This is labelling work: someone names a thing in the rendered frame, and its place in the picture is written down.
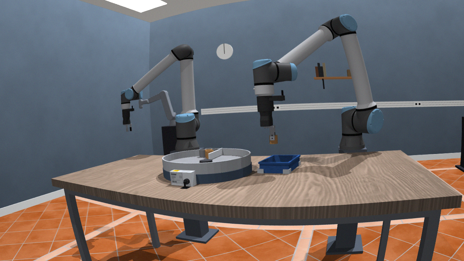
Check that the grey jointed stand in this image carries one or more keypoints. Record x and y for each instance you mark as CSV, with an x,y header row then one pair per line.
x,y
165,95

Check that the white wall rail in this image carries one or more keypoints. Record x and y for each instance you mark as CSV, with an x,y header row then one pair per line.
x,y
308,106

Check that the steel bushing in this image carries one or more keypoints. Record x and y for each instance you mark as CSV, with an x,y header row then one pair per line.
x,y
202,154

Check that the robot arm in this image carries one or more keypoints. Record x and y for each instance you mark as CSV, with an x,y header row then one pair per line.
x,y
156,72
359,72

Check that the white wall clock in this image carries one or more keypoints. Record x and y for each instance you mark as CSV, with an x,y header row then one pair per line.
x,y
224,51

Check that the blue crate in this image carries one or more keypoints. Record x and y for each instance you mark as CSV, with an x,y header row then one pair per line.
x,y
277,165

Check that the black upright board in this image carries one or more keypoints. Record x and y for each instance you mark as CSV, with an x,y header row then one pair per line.
x,y
461,145

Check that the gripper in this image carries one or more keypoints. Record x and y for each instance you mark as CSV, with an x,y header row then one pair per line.
x,y
265,110
126,116

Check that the grey turntable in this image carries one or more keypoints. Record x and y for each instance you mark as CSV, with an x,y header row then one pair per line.
x,y
224,167

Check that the white ceiling light panel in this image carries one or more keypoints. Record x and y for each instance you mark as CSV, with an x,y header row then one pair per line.
x,y
136,4

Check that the wooden table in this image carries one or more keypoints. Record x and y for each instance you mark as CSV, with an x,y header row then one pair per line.
x,y
326,188

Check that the white control box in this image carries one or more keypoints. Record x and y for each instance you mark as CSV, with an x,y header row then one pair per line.
x,y
179,177

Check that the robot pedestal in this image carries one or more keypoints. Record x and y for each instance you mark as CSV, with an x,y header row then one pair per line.
x,y
197,230
344,239

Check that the wooden wall shelf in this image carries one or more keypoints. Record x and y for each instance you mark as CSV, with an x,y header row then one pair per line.
x,y
333,77

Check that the black box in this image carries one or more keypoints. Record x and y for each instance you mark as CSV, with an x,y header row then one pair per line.
x,y
168,139

